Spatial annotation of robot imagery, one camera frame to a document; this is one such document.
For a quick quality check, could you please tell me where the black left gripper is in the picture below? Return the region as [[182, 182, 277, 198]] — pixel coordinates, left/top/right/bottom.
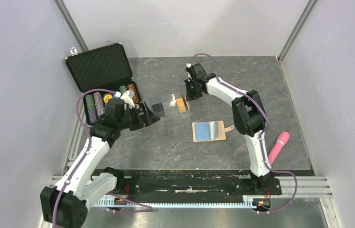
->
[[117, 101, 159, 131]]

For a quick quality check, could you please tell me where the gold credit card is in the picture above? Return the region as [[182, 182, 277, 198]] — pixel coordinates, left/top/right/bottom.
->
[[176, 97, 189, 113]]

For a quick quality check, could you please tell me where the beige leather card holder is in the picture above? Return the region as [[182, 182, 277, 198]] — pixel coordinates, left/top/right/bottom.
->
[[192, 121, 234, 142]]

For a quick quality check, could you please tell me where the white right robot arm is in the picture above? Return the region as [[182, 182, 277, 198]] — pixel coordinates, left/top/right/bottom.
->
[[185, 63, 274, 194]]

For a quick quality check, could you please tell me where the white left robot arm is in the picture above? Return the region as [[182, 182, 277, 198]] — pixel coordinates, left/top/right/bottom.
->
[[40, 98, 160, 228]]

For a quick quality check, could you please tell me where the black credit card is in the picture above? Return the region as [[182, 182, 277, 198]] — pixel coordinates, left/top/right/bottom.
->
[[152, 103, 165, 117]]

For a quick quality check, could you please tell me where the clear acrylic card stand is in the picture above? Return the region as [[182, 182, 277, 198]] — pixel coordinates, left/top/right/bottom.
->
[[149, 93, 190, 117]]

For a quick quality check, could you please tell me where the orange black poker chip stack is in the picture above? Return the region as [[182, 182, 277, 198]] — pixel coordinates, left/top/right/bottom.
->
[[127, 84, 140, 104]]

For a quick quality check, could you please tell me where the yellow dealer chip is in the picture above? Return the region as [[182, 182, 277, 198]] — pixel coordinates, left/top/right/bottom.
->
[[103, 94, 113, 104]]

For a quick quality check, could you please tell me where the green poker chip stack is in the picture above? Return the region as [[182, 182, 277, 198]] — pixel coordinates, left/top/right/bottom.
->
[[85, 94, 96, 111]]

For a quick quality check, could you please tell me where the black poker chip case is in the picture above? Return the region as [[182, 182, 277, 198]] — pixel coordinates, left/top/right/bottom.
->
[[65, 42, 141, 126]]

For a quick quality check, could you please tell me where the pink cylinder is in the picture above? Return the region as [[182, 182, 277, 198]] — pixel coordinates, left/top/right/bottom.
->
[[268, 132, 290, 164]]

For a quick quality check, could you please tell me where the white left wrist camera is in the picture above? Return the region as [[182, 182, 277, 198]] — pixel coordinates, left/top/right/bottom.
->
[[113, 90, 135, 109]]

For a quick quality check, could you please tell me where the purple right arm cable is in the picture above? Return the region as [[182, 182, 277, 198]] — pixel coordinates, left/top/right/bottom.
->
[[187, 53, 298, 214]]

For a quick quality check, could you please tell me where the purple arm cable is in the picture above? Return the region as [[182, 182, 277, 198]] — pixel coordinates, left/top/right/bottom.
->
[[187, 53, 298, 214], [51, 88, 154, 228]]

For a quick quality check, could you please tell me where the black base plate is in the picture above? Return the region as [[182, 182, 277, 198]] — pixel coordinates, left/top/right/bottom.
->
[[113, 170, 282, 203]]

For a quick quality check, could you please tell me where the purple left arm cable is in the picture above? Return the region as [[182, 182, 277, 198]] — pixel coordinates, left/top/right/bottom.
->
[[51, 88, 154, 228]]

